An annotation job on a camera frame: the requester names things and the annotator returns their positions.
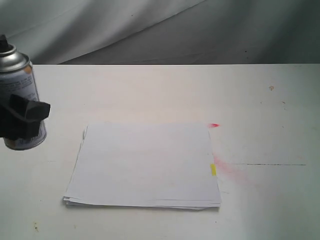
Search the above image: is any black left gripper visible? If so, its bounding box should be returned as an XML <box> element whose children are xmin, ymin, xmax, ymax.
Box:
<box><xmin>0</xmin><ymin>94</ymin><xmax>51</xmax><ymax>139</ymax></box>

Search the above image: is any white spray paint can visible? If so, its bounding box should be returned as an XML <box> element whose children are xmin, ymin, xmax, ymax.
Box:
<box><xmin>0</xmin><ymin>34</ymin><xmax>47</xmax><ymax>151</ymax></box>

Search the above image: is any grey backdrop cloth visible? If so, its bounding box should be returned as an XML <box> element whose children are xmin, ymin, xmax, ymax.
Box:
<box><xmin>0</xmin><ymin>0</ymin><xmax>320</xmax><ymax>65</ymax></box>

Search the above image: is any white paper stack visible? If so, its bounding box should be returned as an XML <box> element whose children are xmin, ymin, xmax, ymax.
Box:
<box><xmin>63</xmin><ymin>122</ymin><xmax>221</xmax><ymax>209</ymax></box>

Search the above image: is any yellow sticky tab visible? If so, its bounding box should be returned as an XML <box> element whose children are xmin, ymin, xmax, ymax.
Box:
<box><xmin>210</xmin><ymin>163</ymin><xmax>217</xmax><ymax>176</ymax></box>

